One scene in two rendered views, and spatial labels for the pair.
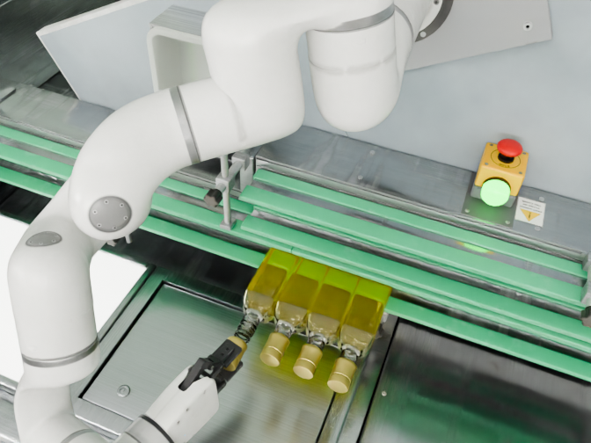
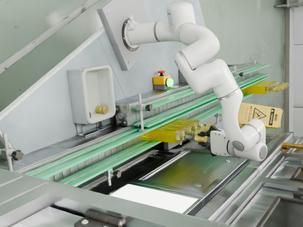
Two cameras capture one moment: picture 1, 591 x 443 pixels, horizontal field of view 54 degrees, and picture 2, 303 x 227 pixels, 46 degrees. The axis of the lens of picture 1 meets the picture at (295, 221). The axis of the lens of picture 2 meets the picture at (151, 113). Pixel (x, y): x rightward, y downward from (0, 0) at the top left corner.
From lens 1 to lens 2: 1.62 m
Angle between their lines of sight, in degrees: 70
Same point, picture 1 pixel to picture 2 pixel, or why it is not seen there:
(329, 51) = not seen: hidden behind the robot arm
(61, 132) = (50, 156)
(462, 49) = (144, 47)
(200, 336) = (173, 172)
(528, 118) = (156, 65)
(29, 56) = not seen: outside the picture
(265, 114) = not seen: hidden behind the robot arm
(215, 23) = (187, 5)
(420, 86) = (136, 66)
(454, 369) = (195, 145)
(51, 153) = (61, 163)
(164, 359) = (183, 178)
